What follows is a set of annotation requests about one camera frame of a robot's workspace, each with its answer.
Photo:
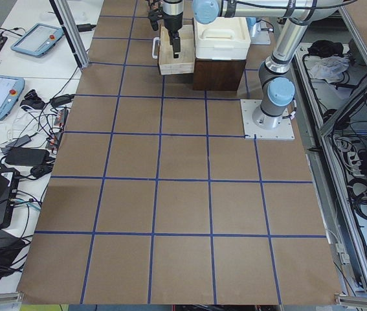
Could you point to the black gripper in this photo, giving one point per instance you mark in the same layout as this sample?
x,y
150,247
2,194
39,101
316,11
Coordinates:
x,y
171,23

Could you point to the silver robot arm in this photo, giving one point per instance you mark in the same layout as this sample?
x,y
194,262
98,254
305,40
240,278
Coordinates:
x,y
278,91

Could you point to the dark brown wooden cabinet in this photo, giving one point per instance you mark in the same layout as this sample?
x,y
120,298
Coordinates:
x,y
217,75

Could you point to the white plastic tray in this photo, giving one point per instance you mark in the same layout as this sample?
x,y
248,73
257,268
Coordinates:
x,y
223,39

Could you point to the blue teach pendant upper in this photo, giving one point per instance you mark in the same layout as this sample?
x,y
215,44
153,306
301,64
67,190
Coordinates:
x,y
38,40

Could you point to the white crumpled cloth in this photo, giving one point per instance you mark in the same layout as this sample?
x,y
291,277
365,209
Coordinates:
x,y
330,69

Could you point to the black power adapter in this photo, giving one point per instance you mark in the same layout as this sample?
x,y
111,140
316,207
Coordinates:
x,y
26,157

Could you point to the white drawer handle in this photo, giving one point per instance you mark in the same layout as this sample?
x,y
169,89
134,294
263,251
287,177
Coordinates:
x,y
155,48

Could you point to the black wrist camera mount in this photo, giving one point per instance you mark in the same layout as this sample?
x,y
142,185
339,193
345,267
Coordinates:
x,y
155,13

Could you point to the aluminium frame post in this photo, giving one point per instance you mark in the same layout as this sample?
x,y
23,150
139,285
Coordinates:
x,y
66,20

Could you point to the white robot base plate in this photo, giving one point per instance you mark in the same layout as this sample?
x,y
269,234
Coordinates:
x,y
259,126

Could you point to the aluminium cable rack frame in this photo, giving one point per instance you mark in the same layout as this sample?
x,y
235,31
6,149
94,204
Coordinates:
x,y
338,118

